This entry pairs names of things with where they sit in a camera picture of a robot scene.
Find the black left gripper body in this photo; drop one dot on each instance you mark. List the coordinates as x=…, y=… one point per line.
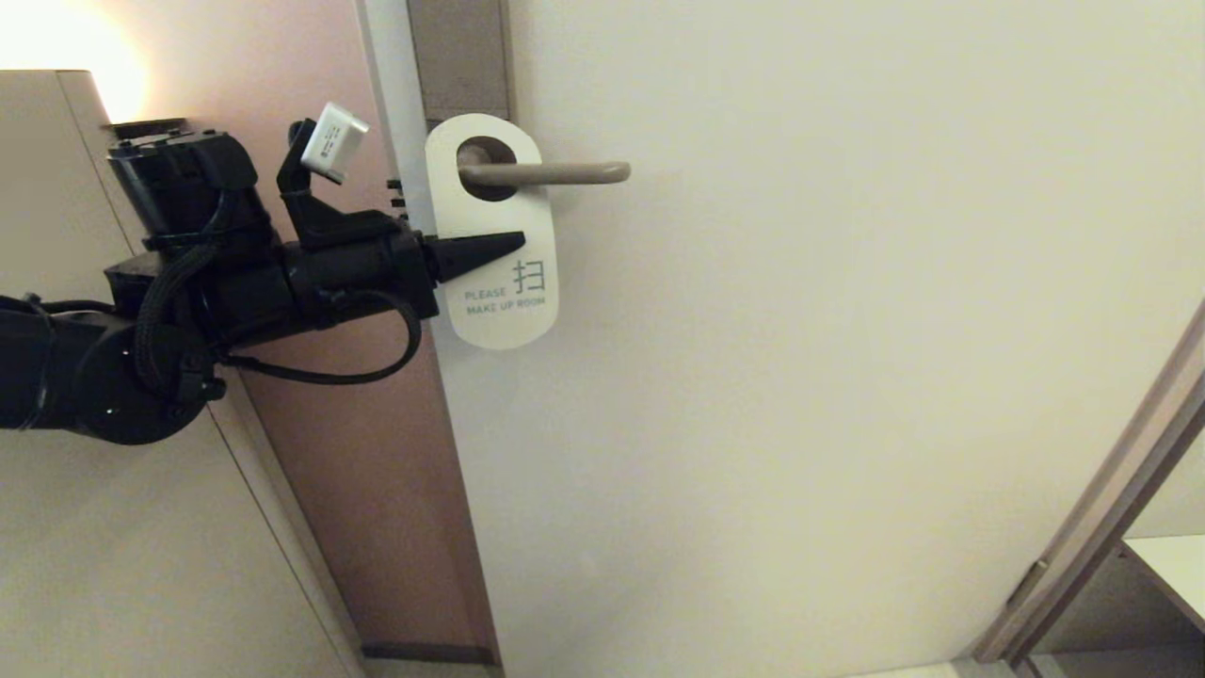
x=358, y=273

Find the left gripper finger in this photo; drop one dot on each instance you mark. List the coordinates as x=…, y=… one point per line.
x=471, y=256

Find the blue do-not-disturb door sign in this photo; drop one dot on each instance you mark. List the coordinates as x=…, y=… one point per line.
x=499, y=218

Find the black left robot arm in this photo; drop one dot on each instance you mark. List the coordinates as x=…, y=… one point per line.
x=188, y=188

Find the brown door lock plate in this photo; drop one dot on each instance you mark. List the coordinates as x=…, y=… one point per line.
x=461, y=56

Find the white door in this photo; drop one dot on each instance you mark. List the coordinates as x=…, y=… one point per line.
x=800, y=377

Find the small metal latch plate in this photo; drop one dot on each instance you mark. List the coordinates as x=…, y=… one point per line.
x=397, y=193

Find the dark baseboard strip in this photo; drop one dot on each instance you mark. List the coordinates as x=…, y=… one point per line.
x=424, y=653

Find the black left camera bracket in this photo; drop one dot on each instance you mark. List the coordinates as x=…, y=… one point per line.
x=320, y=221

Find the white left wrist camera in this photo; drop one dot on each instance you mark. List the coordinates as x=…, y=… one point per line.
x=334, y=141

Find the dark wall lamp bracket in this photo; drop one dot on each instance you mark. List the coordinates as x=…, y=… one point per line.
x=169, y=122

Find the brown frame hinge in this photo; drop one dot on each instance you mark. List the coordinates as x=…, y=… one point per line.
x=1026, y=584

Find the brown closet door frame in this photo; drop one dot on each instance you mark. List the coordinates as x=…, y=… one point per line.
x=1101, y=508

